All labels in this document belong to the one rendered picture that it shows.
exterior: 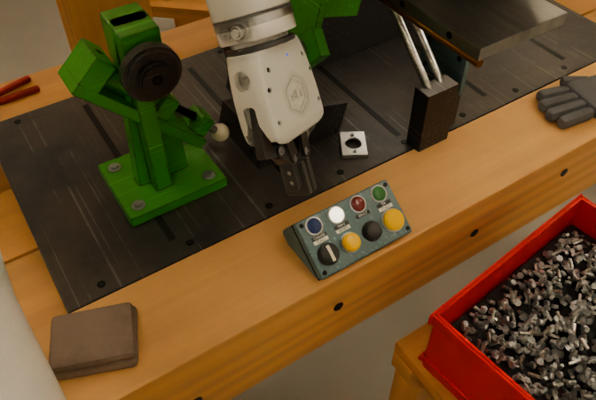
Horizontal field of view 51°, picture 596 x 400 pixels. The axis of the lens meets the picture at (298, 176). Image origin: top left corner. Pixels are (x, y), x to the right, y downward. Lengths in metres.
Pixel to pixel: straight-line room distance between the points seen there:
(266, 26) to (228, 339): 0.37
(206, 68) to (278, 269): 0.47
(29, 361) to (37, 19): 3.03
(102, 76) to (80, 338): 0.30
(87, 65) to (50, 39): 2.34
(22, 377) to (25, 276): 0.63
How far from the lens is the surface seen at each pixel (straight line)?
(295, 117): 0.66
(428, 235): 0.90
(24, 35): 3.18
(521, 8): 0.92
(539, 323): 0.85
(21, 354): 0.30
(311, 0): 0.86
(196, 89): 1.11
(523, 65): 1.23
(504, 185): 0.97
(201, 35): 1.29
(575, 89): 1.16
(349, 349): 1.80
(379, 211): 0.85
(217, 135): 0.94
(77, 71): 0.79
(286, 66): 0.66
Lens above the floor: 1.56
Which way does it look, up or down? 45 degrees down
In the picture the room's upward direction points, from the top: straight up
